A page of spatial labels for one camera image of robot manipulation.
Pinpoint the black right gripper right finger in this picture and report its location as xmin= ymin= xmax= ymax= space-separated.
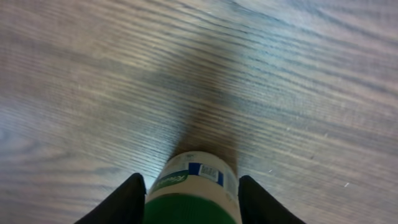
xmin=238 ymin=175 xmax=305 ymax=224

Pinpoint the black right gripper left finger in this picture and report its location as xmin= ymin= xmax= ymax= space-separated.
xmin=75 ymin=173 xmax=146 ymax=224

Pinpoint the green lid jar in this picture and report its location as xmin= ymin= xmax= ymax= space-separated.
xmin=143 ymin=151 xmax=242 ymax=224

